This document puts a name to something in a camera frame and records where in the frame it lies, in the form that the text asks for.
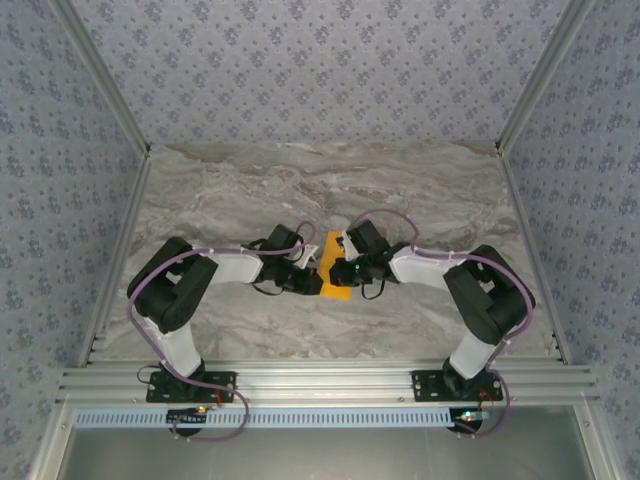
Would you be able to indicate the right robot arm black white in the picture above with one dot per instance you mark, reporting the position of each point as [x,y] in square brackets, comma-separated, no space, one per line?
[487,295]

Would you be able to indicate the aluminium frame post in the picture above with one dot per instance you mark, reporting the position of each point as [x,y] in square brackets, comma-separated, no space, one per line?
[541,75]
[106,75]

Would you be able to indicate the grey metal panel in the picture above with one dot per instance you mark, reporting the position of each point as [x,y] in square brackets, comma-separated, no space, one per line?
[320,455]

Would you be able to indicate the aluminium side rail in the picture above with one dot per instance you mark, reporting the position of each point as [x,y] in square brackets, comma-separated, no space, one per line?
[525,225]
[116,260]

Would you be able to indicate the black base plate right arm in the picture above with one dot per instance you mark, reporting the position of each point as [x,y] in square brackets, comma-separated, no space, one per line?
[425,387]

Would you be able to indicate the aluminium cross beam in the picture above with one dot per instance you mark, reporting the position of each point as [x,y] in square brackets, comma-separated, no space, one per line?
[325,382]

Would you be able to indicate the small black controller board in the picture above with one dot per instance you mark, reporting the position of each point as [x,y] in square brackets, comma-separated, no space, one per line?
[467,416]
[185,416]

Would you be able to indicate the black base plate left arm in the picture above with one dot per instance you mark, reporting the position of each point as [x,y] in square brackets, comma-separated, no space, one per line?
[222,382]

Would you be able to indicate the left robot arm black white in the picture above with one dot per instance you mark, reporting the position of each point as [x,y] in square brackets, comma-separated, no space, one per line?
[175,290]

